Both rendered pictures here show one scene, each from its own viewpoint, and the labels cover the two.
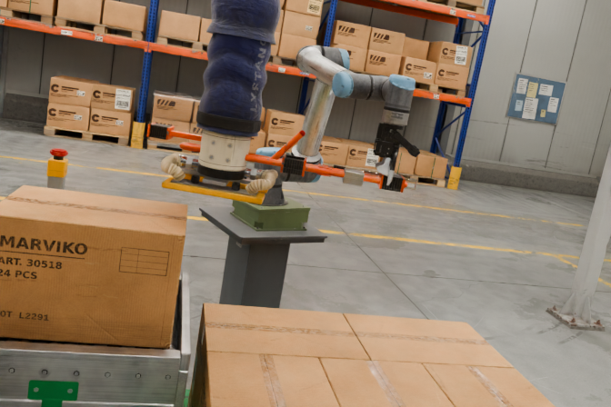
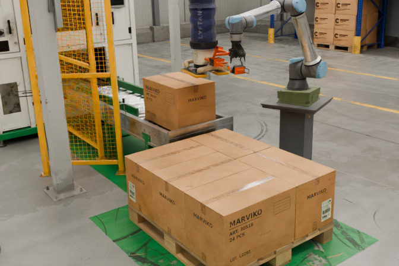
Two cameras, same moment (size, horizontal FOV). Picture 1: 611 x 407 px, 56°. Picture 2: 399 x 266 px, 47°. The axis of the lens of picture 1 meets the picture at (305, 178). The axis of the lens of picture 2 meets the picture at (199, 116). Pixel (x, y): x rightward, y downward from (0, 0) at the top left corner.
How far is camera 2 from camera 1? 3.23 m
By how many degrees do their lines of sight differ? 66
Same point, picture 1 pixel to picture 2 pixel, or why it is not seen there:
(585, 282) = not seen: outside the picture
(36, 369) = (142, 128)
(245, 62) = (193, 18)
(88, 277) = (160, 102)
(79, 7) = not seen: outside the picture
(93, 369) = (151, 132)
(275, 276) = (297, 132)
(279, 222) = (290, 99)
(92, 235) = (159, 86)
